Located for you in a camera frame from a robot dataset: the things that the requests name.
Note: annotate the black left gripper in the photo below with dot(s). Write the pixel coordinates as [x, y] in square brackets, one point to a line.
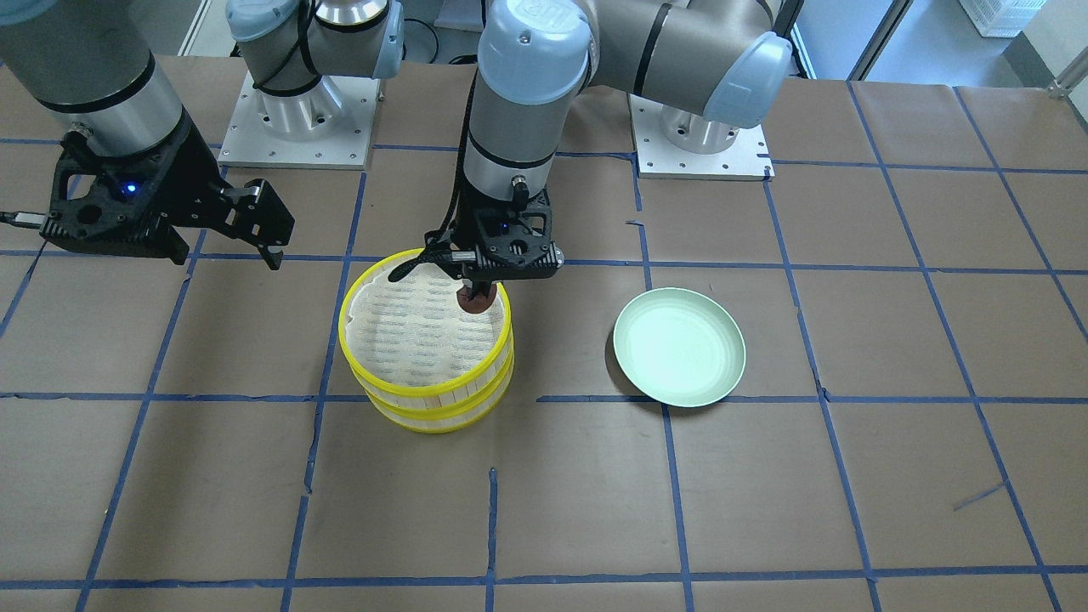
[478, 289]

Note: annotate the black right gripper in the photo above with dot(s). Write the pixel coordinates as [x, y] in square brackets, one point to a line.
[192, 180]

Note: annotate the brown bun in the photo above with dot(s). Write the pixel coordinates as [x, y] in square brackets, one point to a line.
[475, 300]

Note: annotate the yellow steamer layer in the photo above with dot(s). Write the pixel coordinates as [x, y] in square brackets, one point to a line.
[425, 327]
[447, 412]

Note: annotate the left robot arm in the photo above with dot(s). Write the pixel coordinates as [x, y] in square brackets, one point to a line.
[720, 60]

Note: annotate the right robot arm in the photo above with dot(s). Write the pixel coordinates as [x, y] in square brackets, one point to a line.
[85, 61]

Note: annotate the white steamer cloth liner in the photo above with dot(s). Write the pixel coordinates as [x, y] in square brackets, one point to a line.
[421, 327]

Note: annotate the light green plate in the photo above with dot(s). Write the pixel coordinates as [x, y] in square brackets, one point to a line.
[679, 347]

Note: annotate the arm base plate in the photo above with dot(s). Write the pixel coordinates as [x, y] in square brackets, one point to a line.
[675, 144]
[330, 127]

